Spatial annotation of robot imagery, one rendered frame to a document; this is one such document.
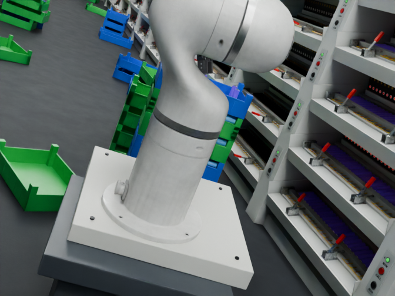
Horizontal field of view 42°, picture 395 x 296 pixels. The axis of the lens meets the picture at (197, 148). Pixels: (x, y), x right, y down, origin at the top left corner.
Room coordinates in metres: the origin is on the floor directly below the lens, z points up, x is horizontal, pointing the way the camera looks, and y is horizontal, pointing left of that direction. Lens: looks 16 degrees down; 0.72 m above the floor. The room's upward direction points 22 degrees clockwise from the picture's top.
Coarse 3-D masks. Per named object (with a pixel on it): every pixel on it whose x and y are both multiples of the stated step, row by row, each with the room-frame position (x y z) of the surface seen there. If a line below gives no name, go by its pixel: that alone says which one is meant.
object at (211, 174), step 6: (138, 126) 1.71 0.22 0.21; (138, 138) 1.54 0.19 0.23; (132, 144) 1.60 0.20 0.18; (138, 144) 1.54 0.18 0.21; (132, 150) 1.54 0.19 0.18; (138, 150) 1.54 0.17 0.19; (132, 156) 1.54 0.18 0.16; (210, 168) 1.59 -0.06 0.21; (216, 168) 1.59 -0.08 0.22; (222, 168) 1.59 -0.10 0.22; (204, 174) 1.58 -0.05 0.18; (210, 174) 1.59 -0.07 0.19; (216, 174) 1.59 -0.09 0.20; (210, 180) 1.59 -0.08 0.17; (216, 180) 1.59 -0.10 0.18
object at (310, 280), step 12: (276, 228) 1.74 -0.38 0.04; (276, 240) 1.71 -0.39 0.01; (288, 240) 1.66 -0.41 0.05; (288, 252) 1.63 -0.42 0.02; (300, 252) 1.60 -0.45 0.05; (300, 264) 1.54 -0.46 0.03; (312, 264) 1.54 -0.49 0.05; (300, 276) 1.52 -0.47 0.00; (312, 276) 1.47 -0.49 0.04; (312, 288) 1.45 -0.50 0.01; (324, 288) 1.41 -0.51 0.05
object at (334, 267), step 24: (288, 192) 1.82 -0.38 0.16; (312, 192) 1.82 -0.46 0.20; (288, 216) 1.66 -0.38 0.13; (312, 216) 1.64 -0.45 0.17; (336, 216) 1.66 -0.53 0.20; (312, 240) 1.52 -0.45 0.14; (336, 240) 1.43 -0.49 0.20; (360, 240) 1.52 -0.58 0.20; (336, 264) 1.40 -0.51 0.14; (360, 264) 1.37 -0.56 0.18; (336, 288) 1.32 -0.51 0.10
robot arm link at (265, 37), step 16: (256, 0) 0.80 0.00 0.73; (272, 0) 0.83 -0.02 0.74; (256, 16) 0.79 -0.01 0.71; (272, 16) 0.79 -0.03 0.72; (288, 16) 0.82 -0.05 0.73; (240, 32) 0.78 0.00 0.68; (256, 32) 0.78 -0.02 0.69; (272, 32) 0.79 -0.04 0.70; (288, 32) 0.80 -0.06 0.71; (240, 48) 0.78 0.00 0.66; (256, 48) 0.78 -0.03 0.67; (272, 48) 0.79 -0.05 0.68; (288, 48) 0.81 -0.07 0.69; (240, 64) 0.81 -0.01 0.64; (256, 64) 0.80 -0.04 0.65; (272, 64) 0.81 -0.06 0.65
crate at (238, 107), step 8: (160, 64) 1.66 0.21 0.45; (160, 72) 1.54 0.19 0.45; (160, 80) 1.54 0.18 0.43; (224, 88) 1.78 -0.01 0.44; (240, 88) 1.77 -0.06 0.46; (240, 96) 1.74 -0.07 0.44; (248, 96) 1.59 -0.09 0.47; (232, 104) 1.58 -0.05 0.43; (240, 104) 1.59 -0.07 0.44; (248, 104) 1.59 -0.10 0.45; (232, 112) 1.59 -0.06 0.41; (240, 112) 1.59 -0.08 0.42
